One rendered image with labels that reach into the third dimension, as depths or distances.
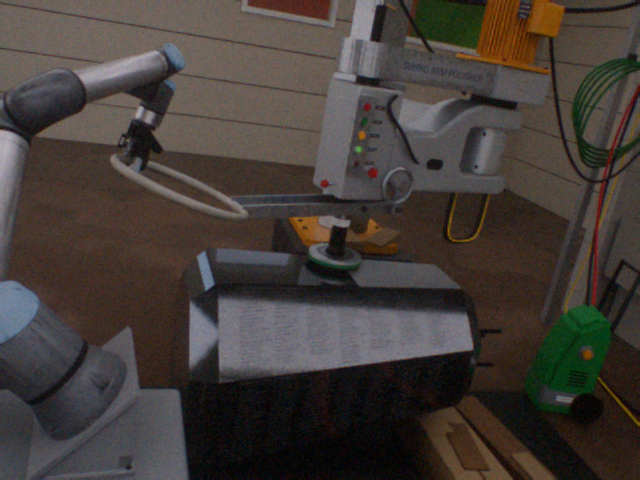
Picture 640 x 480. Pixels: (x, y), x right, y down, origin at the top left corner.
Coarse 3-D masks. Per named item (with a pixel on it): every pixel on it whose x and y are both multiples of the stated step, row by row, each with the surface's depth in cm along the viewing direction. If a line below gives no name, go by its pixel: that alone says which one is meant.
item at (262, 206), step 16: (256, 208) 213; (272, 208) 217; (288, 208) 220; (304, 208) 223; (320, 208) 227; (336, 208) 230; (352, 208) 234; (368, 208) 238; (384, 208) 242; (400, 208) 241
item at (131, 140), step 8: (136, 120) 206; (128, 128) 205; (136, 128) 206; (144, 128) 207; (152, 128) 207; (128, 136) 205; (136, 136) 206; (144, 136) 208; (120, 144) 208; (128, 144) 205; (136, 144) 206; (144, 144) 208; (128, 152) 205; (136, 152) 207; (144, 152) 209
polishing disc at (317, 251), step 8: (312, 248) 245; (320, 248) 247; (312, 256) 240; (320, 256) 238; (328, 256) 239; (344, 256) 243; (352, 256) 244; (360, 256) 247; (336, 264) 236; (344, 264) 236; (352, 264) 238
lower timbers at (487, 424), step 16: (464, 400) 309; (464, 416) 296; (480, 416) 297; (400, 432) 281; (480, 432) 284; (496, 432) 286; (416, 448) 264; (496, 448) 274; (512, 448) 275; (416, 464) 263; (512, 464) 264
